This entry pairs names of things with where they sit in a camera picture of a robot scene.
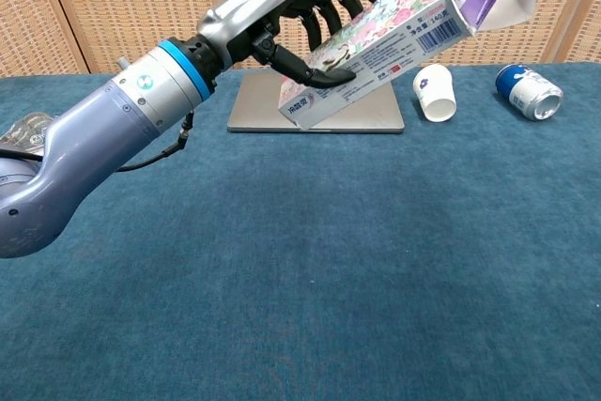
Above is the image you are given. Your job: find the woven folding screen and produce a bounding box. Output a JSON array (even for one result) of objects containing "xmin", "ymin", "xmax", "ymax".
[{"xmin": 0, "ymin": 0, "xmax": 601, "ymax": 76}]

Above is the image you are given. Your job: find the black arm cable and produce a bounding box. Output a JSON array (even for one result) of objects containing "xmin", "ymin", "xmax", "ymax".
[{"xmin": 0, "ymin": 109, "xmax": 195, "ymax": 173}]

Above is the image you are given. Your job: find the packaged correction tape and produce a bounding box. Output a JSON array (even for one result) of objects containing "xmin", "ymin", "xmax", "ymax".
[{"xmin": 0, "ymin": 112, "xmax": 56, "ymax": 161}]

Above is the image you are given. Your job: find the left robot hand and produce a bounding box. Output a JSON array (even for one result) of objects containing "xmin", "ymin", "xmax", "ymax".
[{"xmin": 196, "ymin": 0, "xmax": 384, "ymax": 90}]

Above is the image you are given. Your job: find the floral toothpaste box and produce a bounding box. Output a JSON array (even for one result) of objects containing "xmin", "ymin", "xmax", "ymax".
[{"xmin": 277, "ymin": 0, "xmax": 537, "ymax": 131}]

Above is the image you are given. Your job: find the white paper cup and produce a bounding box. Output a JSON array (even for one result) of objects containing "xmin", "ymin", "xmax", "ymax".
[{"xmin": 412, "ymin": 63, "xmax": 457, "ymax": 123}]

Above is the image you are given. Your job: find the blue velvet tablecloth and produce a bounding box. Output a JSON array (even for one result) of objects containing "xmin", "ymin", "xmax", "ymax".
[{"xmin": 0, "ymin": 60, "xmax": 601, "ymax": 401}]

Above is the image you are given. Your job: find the blue and white can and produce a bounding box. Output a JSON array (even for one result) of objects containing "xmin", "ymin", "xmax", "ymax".
[{"xmin": 495, "ymin": 63, "xmax": 564, "ymax": 122}]

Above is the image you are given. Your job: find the grey closed laptop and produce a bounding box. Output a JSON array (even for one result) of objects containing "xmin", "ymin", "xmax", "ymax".
[{"xmin": 226, "ymin": 69, "xmax": 406, "ymax": 135}]

